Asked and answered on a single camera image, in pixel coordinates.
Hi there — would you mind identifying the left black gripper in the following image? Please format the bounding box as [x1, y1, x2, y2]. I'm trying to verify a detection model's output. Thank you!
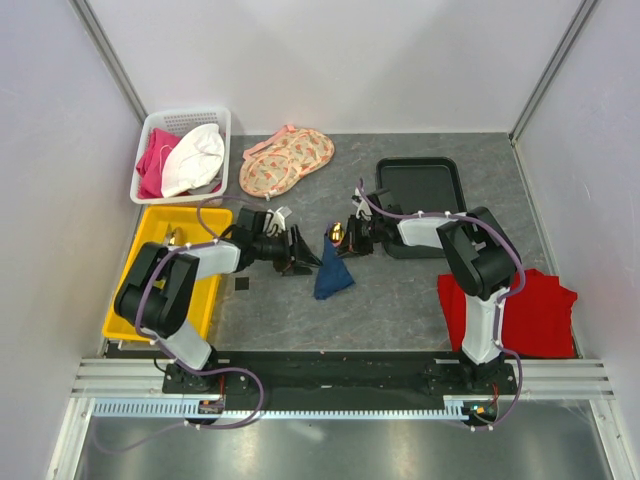
[253, 225, 322, 278]

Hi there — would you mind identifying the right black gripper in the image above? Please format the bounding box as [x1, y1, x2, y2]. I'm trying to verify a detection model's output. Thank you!
[335, 214, 383, 259]

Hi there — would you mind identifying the iridescent gold spoon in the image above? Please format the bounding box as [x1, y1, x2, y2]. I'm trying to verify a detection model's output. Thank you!
[326, 222, 345, 247]

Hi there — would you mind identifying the blue paper napkin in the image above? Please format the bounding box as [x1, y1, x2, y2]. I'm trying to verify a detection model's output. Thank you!
[313, 235, 355, 300]

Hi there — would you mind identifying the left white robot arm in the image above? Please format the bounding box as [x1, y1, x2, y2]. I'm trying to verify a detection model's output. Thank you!
[114, 207, 322, 393]

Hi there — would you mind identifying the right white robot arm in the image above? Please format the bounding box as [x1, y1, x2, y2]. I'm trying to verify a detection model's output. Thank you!
[329, 186, 524, 394]

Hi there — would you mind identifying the small black square marker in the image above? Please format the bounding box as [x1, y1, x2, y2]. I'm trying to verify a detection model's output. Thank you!
[234, 276, 250, 291]

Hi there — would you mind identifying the black plastic tray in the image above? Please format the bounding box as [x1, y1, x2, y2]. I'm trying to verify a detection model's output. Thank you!
[375, 157, 466, 260]

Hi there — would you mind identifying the patterned peach oven mitt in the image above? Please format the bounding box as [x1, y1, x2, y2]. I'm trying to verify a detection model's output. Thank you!
[239, 124, 335, 199]

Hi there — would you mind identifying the yellow plastic bin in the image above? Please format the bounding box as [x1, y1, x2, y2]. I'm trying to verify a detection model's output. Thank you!
[101, 206, 234, 346]

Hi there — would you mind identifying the white cloth cap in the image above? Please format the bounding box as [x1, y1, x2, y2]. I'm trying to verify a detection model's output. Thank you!
[161, 123, 226, 198]

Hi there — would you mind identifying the pink cloth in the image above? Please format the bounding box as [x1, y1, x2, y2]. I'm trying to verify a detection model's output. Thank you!
[136, 128, 181, 199]

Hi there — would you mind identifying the white perforated basket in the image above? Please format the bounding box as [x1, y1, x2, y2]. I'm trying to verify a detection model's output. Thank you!
[130, 107, 231, 205]

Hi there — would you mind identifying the red folded cloth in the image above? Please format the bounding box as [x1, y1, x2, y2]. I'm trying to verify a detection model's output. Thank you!
[437, 269, 578, 359]

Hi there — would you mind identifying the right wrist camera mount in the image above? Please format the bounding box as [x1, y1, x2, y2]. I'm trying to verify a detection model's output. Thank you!
[352, 188, 373, 221]

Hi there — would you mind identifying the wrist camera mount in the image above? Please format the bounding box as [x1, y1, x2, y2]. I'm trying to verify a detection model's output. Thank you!
[265, 206, 292, 236]
[352, 188, 373, 221]

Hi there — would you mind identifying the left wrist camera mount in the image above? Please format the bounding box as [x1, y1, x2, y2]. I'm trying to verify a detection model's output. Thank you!
[265, 206, 292, 236]

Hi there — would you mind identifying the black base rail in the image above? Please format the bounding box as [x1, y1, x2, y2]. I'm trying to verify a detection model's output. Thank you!
[163, 351, 517, 409]

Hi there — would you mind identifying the green handled tool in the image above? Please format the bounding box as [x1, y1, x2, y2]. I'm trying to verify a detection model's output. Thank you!
[163, 226, 185, 247]

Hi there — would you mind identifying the white toothed cable duct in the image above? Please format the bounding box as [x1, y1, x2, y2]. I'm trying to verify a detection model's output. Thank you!
[93, 398, 470, 421]

